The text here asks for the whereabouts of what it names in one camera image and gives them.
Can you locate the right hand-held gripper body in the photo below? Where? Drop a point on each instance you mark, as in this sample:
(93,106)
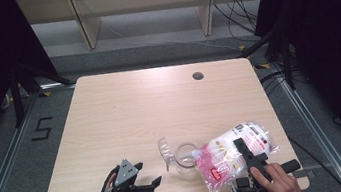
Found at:
(259,161)

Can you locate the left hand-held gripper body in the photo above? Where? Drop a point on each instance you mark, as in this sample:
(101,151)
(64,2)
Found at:
(126,176)

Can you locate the red and white spout pouch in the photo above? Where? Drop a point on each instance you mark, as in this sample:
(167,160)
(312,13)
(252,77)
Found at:
(223,162)

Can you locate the clear glass measuring cup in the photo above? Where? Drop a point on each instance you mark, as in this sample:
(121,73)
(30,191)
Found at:
(186,164)

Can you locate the person's right hand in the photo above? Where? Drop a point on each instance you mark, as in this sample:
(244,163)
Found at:
(280,188)

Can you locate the black metal stand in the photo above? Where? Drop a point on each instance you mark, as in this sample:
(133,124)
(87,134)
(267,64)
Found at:
(17,97)
(286,59)

